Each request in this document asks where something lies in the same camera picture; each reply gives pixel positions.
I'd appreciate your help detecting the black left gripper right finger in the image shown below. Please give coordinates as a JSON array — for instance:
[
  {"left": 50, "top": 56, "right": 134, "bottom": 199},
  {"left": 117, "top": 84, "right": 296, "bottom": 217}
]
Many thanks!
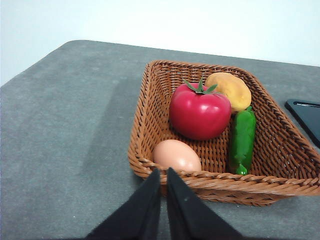
[{"left": 166, "top": 166, "right": 245, "bottom": 240}]

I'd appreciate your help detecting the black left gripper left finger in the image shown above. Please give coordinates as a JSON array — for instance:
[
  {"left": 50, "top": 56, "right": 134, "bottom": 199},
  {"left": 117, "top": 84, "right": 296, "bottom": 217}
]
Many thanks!
[{"left": 84, "top": 168, "right": 163, "bottom": 240}]

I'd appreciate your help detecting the red tomato with green stem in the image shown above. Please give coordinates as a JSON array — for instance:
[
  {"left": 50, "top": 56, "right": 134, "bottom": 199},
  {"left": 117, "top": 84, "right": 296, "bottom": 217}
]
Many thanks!
[{"left": 169, "top": 76, "right": 232, "bottom": 141}]

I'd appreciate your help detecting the beige egg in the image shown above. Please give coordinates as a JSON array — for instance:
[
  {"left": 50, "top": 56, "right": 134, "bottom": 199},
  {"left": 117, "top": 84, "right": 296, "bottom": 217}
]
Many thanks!
[{"left": 152, "top": 139, "right": 202, "bottom": 174}]

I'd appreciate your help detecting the green cucumber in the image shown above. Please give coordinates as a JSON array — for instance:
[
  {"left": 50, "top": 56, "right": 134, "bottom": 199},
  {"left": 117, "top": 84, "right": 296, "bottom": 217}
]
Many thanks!
[{"left": 227, "top": 106, "right": 257, "bottom": 176}]

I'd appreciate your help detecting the brown wicker basket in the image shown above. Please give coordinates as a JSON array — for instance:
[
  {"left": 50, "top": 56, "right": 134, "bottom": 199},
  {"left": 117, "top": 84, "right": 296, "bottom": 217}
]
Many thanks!
[{"left": 127, "top": 59, "right": 320, "bottom": 208}]

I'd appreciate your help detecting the black cutting board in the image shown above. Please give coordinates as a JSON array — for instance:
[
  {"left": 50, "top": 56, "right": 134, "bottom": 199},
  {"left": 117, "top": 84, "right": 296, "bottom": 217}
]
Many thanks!
[{"left": 284, "top": 98, "right": 320, "bottom": 148}]

